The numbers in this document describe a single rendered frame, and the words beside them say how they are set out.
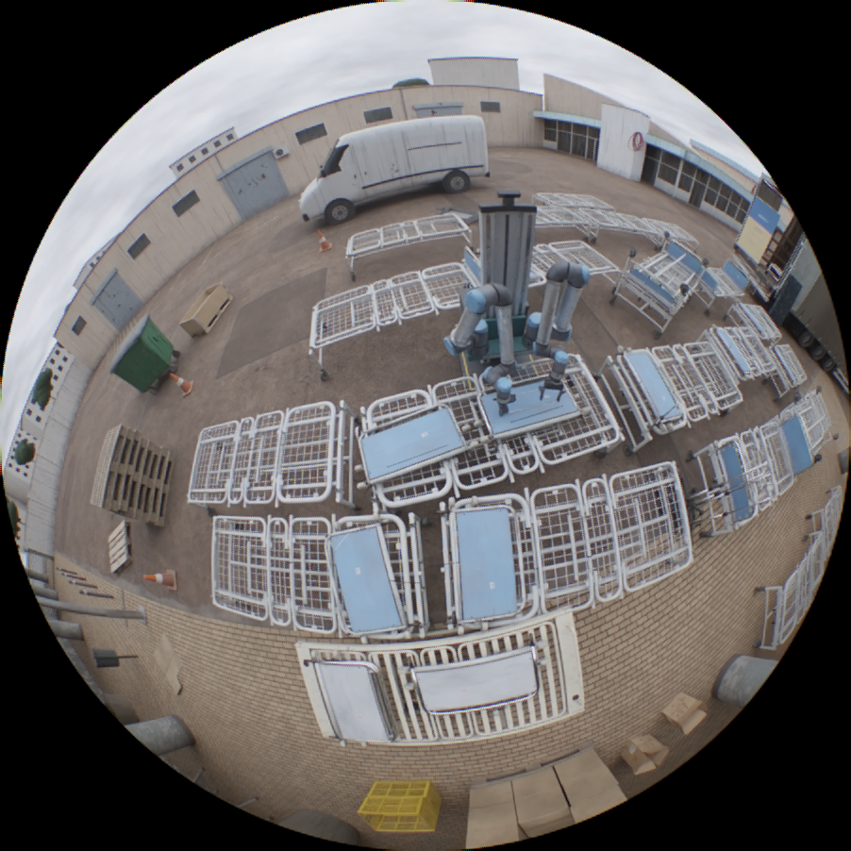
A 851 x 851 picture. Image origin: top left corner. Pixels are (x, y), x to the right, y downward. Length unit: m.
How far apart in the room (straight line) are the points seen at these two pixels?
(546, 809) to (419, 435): 3.43
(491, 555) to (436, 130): 8.61
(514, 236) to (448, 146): 6.84
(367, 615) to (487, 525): 0.99
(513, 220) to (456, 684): 2.78
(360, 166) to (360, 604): 8.23
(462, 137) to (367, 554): 8.91
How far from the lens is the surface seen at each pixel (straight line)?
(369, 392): 2.95
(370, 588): 1.87
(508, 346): 1.68
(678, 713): 3.77
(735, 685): 4.29
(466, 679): 1.85
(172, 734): 5.97
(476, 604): 1.76
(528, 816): 3.04
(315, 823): 4.84
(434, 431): 1.92
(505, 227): 1.81
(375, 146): 7.98
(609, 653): 2.90
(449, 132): 8.54
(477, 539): 1.73
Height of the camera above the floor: 2.30
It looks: 63 degrees down
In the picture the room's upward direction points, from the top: 19 degrees counter-clockwise
